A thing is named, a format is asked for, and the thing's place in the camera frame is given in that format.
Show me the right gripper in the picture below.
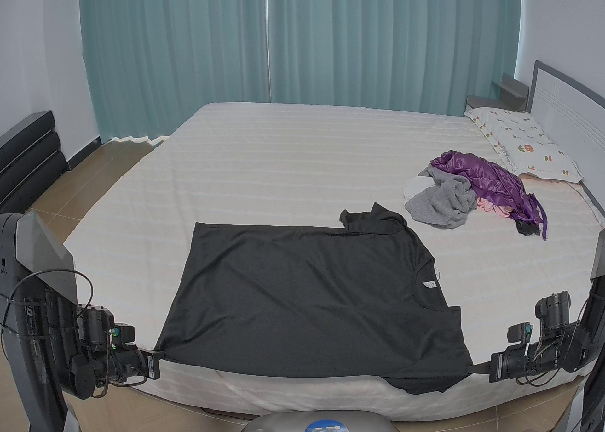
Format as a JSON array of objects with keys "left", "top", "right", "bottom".
[{"left": 489, "top": 345, "right": 533, "bottom": 383}]

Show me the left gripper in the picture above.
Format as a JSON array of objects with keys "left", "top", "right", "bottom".
[{"left": 113, "top": 344, "right": 162, "bottom": 381}]

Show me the black T-shirt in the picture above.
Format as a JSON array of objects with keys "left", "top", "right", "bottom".
[{"left": 154, "top": 202, "right": 474, "bottom": 395}]

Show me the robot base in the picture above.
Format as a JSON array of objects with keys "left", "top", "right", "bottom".
[{"left": 241, "top": 412, "right": 393, "bottom": 432}]

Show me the pink garment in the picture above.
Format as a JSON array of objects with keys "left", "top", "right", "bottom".
[{"left": 476, "top": 198, "right": 515, "bottom": 221}]

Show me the grey garment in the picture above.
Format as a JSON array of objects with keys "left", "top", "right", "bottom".
[{"left": 405, "top": 168, "right": 478, "bottom": 230}]

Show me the purple satin garment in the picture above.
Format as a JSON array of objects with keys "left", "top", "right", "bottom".
[{"left": 430, "top": 150, "right": 549, "bottom": 240}]

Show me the white garment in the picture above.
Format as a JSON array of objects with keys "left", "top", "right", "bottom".
[{"left": 403, "top": 175, "right": 438, "bottom": 200}]

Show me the white printed pillow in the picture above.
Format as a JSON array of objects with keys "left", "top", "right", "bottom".
[{"left": 464, "top": 106, "right": 584, "bottom": 184}]

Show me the dark chest of drawers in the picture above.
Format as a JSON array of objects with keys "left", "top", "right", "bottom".
[{"left": 0, "top": 110, "right": 66, "bottom": 214}]

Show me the bed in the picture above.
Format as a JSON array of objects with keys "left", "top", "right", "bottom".
[{"left": 64, "top": 60, "right": 605, "bottom": 421}]

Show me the grey bedside table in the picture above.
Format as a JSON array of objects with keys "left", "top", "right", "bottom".
[{"left": 465, "top": 73, "right": 529, "bottom": 112}]

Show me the blue-green curtain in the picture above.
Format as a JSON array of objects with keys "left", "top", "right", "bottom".
[
  {"left": 267, "top": 0, "right": 521, "bottom": 115},
  {"left": 80, "top": 0, "right": 271, "bottom": 143}
]

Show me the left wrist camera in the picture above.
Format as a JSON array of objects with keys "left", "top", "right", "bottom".
[{"left": 110, "top": 323, "right": 136, "bottom": 347}]

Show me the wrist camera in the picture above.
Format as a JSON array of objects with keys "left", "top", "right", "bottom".
[
  {"left": 110, "top": 323, "right": 136, "bottom": 347},
  {"left": 508, "top": 322, "right": 535, "bottom": 344}
]

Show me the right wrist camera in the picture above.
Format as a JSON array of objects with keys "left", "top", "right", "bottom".
[{"left": 508, "top": 322, "right": 535, "bottom": 344}]

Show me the black cable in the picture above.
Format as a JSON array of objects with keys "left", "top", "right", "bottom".
[{"left": 0, "top": 269, "right": 94, "bottom": 341}]

